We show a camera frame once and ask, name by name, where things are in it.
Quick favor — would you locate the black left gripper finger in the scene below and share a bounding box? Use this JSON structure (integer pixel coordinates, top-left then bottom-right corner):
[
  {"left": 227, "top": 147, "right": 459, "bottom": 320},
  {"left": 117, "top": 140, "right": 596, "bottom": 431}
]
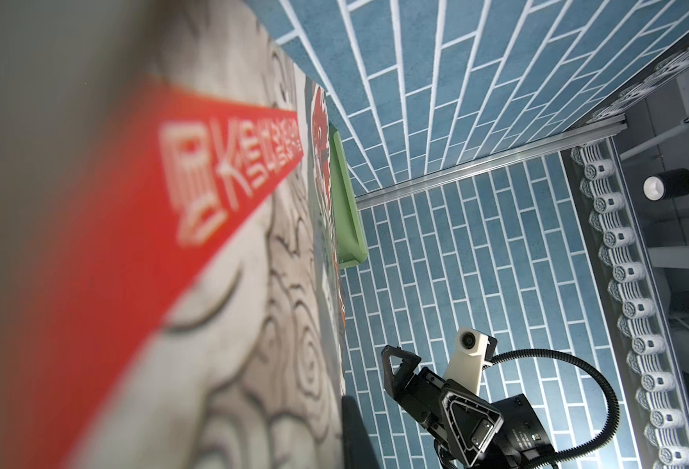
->
[{"left": 342, "top": 395, "right": 380, "bottom": 469}]

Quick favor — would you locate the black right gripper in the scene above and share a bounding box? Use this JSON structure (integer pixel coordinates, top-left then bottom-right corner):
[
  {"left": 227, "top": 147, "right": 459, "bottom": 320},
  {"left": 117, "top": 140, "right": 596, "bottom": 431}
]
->
[{"left": 381, "top": 345, "right": 555, "bottom": 468}]

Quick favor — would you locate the red green illustrated book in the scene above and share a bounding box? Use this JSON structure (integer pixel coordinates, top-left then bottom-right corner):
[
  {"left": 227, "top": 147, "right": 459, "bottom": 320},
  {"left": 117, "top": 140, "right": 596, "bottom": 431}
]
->
[{"left": 0, "top": 1, "right": 345, "bottom": 468}]

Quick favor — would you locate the green shelf rack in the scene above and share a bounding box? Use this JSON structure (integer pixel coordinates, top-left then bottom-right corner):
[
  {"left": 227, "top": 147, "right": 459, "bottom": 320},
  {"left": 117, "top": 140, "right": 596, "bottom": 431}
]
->
[{"left": 329, "top": 124, "right": 368, "bottom": 269}]

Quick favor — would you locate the black ceiling spotlight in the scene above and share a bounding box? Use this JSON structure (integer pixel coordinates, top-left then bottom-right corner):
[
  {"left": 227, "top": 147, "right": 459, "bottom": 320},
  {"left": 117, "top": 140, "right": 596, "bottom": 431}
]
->
[{"left": 643, "top": 168, "right": 689, "bottom": 201}]

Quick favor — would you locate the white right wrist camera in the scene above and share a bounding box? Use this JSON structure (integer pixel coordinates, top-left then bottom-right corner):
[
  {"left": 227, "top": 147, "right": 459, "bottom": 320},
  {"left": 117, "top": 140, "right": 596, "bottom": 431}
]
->
[{"left": 443, "top": 328, "right": 498, "bottom": 395}]

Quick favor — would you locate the metal corner frame post right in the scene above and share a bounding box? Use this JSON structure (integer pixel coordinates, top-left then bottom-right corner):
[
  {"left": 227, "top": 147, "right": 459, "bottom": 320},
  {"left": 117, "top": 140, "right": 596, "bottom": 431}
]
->
[{"left": 356, "top": 115, "right": 628, "bottom": 210}]

